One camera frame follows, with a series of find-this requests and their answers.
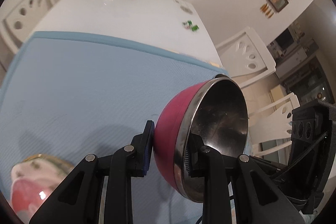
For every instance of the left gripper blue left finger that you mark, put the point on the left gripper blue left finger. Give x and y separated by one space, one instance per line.
130 161

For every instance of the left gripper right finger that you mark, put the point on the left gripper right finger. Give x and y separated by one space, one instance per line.
208 163

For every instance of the red steel bowl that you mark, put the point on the red steel bowl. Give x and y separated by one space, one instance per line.
215 110

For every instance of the blue steel bowl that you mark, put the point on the blue steel bowl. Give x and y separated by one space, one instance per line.
221 76

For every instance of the white chair near right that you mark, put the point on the white chair near right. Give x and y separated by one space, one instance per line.
274 127

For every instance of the white chair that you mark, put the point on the white chair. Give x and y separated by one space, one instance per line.
274 127
19 18
246 54

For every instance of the blue textured table mat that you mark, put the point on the blue textured table mat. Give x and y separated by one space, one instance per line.
69 95

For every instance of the white chair far right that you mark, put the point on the white chair far right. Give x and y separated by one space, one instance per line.
246 54

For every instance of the green wrapped candy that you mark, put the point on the green wrapped candy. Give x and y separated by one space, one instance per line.
190 26

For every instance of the orange hanging tassels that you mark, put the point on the orange hanging tassels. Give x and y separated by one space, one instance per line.
267 10

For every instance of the round table coaster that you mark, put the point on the round table coaster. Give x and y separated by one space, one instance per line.
186 9

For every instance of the lower small framed picture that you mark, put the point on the lower small framed picture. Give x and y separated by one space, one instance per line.
278 5

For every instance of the white chair far left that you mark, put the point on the white chair far left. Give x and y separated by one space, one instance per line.
19 18

